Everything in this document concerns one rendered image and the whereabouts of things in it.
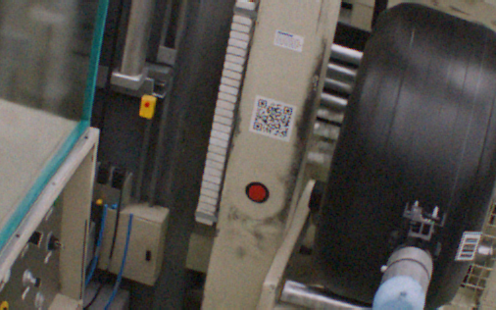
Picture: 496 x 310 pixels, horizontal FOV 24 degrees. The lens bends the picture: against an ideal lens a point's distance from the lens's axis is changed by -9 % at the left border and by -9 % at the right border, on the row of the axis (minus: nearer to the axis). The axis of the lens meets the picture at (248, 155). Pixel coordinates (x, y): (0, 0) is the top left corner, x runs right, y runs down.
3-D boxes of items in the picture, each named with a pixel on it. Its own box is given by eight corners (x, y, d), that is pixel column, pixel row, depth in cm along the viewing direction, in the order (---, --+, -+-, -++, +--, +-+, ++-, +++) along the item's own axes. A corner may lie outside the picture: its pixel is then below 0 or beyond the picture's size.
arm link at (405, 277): (362, 333, 176) (378, 284, 172) (373, 298, 186) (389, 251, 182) (411, 343, 175) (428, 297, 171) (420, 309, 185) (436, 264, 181)
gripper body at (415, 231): (448, 212, 195) (440, 244, 185) (433, 257, 199) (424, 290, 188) (405, 199, 196) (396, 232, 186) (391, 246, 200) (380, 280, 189)
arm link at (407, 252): (421, 304, 184) (372, 292, 185) (424, 291, 188) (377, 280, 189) (435, 264, 181) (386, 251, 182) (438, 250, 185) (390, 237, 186)
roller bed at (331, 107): (260, 154, 279) (285, 34, 263) (276, 123, 291) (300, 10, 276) (347, 180, 276) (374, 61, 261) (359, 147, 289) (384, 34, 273)
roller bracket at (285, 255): (253, 320, 237) (263, 282, 232) (300, 214, 271) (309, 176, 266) (270, 324, 237) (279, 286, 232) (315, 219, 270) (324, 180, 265)
